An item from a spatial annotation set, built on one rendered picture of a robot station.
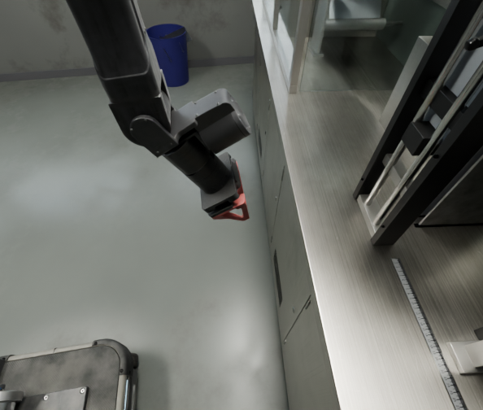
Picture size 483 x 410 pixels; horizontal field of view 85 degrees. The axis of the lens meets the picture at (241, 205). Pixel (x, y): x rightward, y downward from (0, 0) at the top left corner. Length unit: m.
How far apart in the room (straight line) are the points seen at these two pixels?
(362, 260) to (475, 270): 0.25
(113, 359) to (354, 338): 0.98
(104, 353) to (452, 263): 1.23
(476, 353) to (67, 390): 1.25
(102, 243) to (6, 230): 0.66
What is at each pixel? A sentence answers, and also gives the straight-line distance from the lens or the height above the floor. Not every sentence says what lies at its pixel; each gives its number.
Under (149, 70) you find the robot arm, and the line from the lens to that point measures 0.32.
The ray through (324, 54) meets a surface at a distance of 1.14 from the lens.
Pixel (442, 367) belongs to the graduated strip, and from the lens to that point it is 0.66.
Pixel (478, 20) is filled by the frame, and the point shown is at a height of 1.33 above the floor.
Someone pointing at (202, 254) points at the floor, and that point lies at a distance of 1.66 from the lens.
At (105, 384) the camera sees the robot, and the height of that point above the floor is 0.24.
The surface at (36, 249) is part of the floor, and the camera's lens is 2.09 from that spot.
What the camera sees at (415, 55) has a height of 1.13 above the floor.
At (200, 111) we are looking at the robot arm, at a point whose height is 1.26.
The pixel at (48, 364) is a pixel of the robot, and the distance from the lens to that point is 1.44.
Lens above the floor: 1.45
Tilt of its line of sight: 52 degrees down
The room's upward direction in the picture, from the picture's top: straight up
